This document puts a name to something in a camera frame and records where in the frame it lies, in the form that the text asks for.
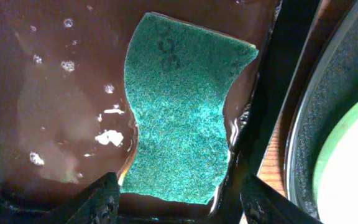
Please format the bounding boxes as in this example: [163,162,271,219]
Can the large light green plate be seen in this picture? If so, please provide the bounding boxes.
[313,102,358,223]

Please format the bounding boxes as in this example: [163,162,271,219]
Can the green scrubbing sponge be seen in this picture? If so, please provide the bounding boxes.
[121,12,259,204]

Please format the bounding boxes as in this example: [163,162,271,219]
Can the black rectangular water tray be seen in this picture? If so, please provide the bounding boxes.
[0,1,320,223]

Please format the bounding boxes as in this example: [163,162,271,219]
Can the black round tray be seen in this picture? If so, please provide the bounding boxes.
[284,1,358,219]

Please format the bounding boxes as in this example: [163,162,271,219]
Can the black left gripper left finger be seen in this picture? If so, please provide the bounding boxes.
[44,172,120,224]

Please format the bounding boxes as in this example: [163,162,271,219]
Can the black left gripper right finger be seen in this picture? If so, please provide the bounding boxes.
[240,174,321,224]

